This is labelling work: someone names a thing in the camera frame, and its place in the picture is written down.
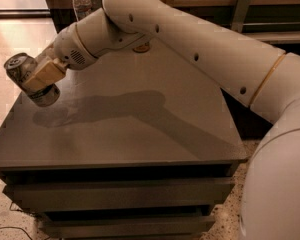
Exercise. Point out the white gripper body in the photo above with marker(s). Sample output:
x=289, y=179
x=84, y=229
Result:
x=69, y=49

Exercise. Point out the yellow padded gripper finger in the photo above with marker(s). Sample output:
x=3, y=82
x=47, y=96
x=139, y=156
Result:
x=47, y=53
x=47, y=72

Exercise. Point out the green white 7up can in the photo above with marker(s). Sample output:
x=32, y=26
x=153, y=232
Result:
x=19, y=69

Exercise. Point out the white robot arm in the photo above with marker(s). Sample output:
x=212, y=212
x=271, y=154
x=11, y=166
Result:
x=261, y=77

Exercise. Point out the orange LaCroix can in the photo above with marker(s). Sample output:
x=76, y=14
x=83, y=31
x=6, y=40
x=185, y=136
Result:
x=142, y=48

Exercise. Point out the clear plastic water bottle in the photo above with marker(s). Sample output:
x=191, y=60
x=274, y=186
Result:
x=82, y=8

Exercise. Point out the grey drawer cabinet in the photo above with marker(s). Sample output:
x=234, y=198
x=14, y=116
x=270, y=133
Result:
x=128, y=117

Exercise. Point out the lower grey drawer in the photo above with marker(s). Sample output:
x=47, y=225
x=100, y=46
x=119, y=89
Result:
x=121, y=228

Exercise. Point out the grey drawer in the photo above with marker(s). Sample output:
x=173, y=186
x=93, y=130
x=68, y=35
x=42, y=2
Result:
x=121, y=228
x=119, y=195

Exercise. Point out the upper grey drawer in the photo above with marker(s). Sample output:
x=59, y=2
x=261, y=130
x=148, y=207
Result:
x=119, y=195

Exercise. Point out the right metal bracket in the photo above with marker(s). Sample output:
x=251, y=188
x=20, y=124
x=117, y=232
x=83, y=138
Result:
x=239, y=14

